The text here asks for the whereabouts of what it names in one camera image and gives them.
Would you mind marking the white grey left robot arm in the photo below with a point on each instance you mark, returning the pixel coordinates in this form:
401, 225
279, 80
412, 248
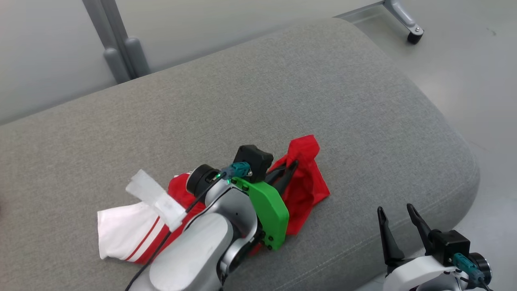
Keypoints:
202, 250

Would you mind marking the red white basketball jersey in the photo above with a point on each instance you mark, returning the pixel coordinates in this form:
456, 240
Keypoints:
307, 186

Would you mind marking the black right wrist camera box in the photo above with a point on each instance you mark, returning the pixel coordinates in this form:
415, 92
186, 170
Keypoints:
450, 244

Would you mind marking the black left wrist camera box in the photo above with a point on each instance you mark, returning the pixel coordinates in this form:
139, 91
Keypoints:
252, 159

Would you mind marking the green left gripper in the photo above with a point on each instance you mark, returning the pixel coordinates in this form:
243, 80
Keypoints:
270, 214

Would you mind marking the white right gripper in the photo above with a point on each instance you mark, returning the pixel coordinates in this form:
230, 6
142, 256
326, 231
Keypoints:
420, 277

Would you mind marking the grey leg with black caster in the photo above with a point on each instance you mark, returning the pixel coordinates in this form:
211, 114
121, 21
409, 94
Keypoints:
406, 18

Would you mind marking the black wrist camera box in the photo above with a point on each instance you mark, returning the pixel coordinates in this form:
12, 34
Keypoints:
252, 159
450, 244

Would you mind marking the grey partition post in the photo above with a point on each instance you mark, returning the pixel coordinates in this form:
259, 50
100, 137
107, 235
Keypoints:
121, 44

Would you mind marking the grey fabric sofa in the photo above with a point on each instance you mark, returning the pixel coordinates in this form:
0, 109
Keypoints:
242, 101

